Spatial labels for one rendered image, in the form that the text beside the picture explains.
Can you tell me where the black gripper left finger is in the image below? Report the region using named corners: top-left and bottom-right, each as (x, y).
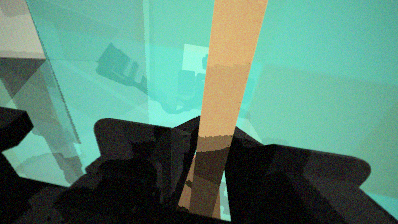
top-left (93, 115), bottom-right (201, 210)

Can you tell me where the long wooden rail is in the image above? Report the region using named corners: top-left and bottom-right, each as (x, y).
top-left (189, 0), bottom-right (268, 217)

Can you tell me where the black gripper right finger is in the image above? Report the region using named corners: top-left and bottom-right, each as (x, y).
top-left (224, 126), bottom-right (371, 224)

